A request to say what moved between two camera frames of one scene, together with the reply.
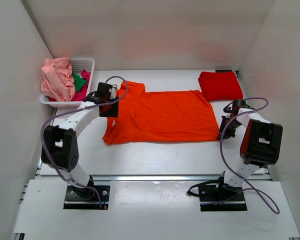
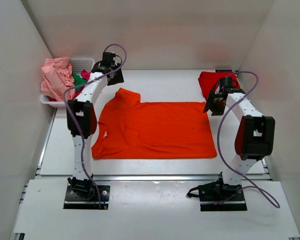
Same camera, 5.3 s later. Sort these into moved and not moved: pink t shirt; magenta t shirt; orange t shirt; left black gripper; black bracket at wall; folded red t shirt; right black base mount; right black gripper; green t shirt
Moved: orange t shirt; left black gripper; right black gripper
Not moved: folded red t shirt; black bracket at wall; right black base mount; green t shirt; pink t shirt; magenta t shirt
